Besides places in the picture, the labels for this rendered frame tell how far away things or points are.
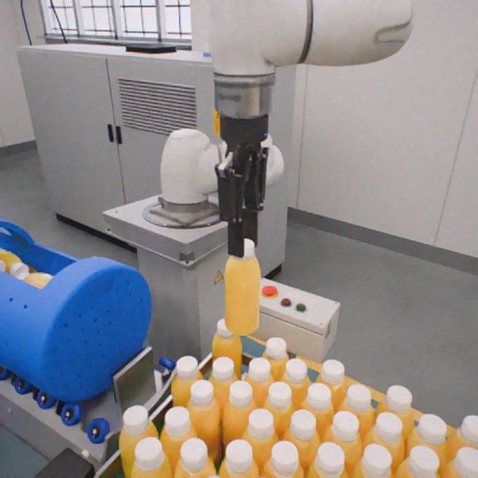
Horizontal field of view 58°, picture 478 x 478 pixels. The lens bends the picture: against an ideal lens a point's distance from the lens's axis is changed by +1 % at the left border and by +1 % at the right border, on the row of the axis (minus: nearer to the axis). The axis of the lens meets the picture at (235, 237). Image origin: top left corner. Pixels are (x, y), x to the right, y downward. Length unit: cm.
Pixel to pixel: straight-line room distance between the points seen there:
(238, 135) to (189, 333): 99
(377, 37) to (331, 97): 281
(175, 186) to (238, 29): 82
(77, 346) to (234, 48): 59
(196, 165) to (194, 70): 121
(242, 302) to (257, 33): 44
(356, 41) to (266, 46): 12
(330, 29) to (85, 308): 62
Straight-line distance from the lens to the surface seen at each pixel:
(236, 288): 76
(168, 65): 264
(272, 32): 62
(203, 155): 135
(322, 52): 65
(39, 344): 84
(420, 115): 327
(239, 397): 78
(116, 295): 90
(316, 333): 92
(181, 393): 86
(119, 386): 90
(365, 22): 66
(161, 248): 133
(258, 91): 63
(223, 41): 62
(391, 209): 349
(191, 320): 149
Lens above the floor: 166
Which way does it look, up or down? 27 degrees down
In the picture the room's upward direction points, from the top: straight up
